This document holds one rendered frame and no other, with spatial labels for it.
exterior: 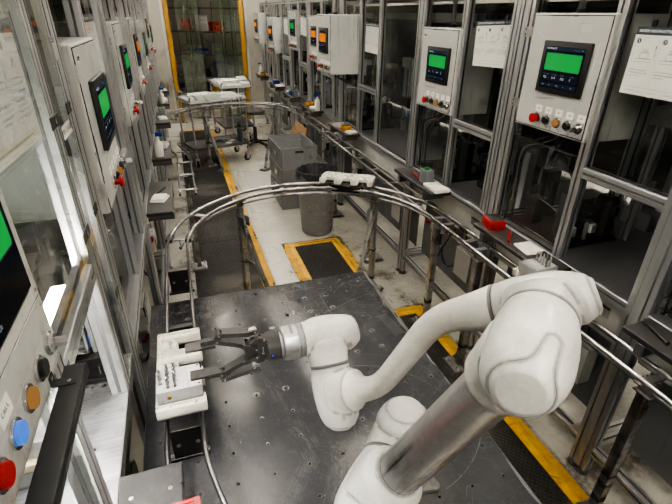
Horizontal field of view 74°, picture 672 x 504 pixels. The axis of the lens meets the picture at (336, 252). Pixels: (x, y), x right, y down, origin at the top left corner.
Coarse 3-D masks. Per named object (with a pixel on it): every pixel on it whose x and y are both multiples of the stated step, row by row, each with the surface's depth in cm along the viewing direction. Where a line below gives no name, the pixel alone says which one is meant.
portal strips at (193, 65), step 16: (176, 0) 765; (192, 0) 773; (224, 0) 788; (176, 16) 775; (192, 16) 784; (224, 16) 799; (192, 32) 795; (224, 32) 810; (192, 48) 805; (224, 48) 822; (240, 48) 830; (192, 64) 816; (224, 64) 834; (240, 64) 843; (192, 80) 828; (208, 112) 865
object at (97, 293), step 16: (32, 48) 88; (48, 96) 94; (64, 160) 98; (80, 208) 106; (96, 272) 113; (96, 288) 112; (96, 304) 114; (96, 336) 118; (112, 336) 120; (112, 352) 122; (112, 384) 126; (80, 416) 83; (80, 432) 82; (96, 464) 89; (96, 480) 87
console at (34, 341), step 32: (0, 192) 61; (32, 288) 67; (32, 320) 65; (0, 352) 54; (32, 352) 64; (0, 384) 53; (32, 384) 61; (0, 416) 52; (32, 416) 60; (0, 448) 51; (0, 480) 49
